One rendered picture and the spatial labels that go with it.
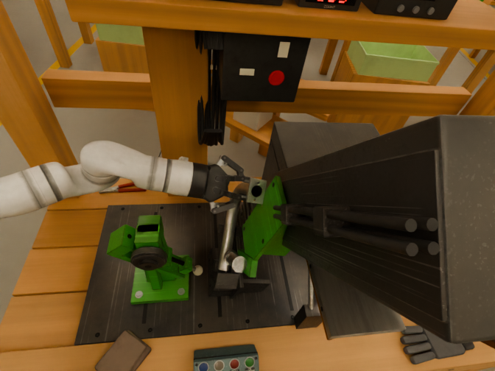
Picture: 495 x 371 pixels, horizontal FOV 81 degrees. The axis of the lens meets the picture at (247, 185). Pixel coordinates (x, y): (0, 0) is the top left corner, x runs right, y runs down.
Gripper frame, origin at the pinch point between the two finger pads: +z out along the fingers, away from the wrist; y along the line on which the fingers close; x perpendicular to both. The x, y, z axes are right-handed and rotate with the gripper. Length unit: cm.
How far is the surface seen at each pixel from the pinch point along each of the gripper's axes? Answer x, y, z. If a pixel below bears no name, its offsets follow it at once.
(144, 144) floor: 201, 9, -24
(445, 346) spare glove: -14, -32, 57
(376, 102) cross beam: 14, 33, 43
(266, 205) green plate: -4.7, -2.6, 2.8
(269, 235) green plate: -8.9, -8.1, 2.8
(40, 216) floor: 160, -52, -80
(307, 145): 3.3, 13.4, 14.8
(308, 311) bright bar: -5.4, -26.5, 18.8
